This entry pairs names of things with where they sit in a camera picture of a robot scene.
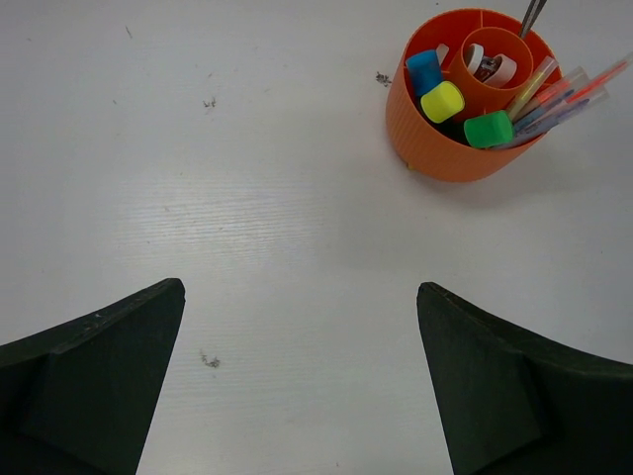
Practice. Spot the purple clear gel pen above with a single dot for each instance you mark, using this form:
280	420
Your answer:
524	136

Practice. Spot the orange highlighter pen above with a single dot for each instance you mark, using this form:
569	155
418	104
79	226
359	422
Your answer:
551	90

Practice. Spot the orange round compartment container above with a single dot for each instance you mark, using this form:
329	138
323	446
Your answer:
420	143

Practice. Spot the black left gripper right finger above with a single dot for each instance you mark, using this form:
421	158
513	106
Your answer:
512	401

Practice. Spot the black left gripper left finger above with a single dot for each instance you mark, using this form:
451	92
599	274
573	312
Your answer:
79	398

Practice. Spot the blue clear gel pen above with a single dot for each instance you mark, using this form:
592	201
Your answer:
563	110

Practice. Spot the green capped black highlighter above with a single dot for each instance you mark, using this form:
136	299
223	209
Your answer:
489	130

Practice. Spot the white eraser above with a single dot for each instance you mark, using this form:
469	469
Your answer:
442	51

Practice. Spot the yellow clear gel pen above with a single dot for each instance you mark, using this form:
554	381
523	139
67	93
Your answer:
534	82

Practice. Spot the yellow capped black highlighter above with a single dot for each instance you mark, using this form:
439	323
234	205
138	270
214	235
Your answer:
442	102

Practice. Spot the pink white mini stapler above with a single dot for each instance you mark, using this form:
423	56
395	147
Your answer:
495	71

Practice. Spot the blue capped black highlighter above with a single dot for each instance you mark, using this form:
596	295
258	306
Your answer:
424	71

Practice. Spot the black handled scissors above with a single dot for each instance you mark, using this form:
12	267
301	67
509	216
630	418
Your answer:
531	15

